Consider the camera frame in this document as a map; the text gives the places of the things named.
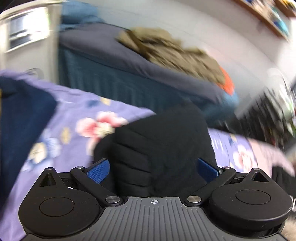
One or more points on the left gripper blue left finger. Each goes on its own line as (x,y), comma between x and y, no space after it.
(99,170)

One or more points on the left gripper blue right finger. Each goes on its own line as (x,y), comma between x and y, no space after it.
(207,171)

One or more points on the black quilted jacket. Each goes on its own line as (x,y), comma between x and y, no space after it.
(157,156)

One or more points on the purple floral bed sheet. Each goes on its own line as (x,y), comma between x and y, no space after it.
(82,117)

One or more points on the navy blue folded garment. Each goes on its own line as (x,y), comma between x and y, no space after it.
(25,112)

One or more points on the dark grey teal bed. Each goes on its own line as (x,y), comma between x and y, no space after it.
(91,59)

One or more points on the olive green padded jacket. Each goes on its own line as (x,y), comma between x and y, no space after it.
(159,47)

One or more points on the wooden shelf unit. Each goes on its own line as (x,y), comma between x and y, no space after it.
(267,12)

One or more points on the light blue puffer jacket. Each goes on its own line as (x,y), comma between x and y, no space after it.
(77,13)

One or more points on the small white framed screen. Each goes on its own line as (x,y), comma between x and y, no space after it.
(27,27)

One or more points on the black wire rack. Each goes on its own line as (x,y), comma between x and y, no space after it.
(270,119)

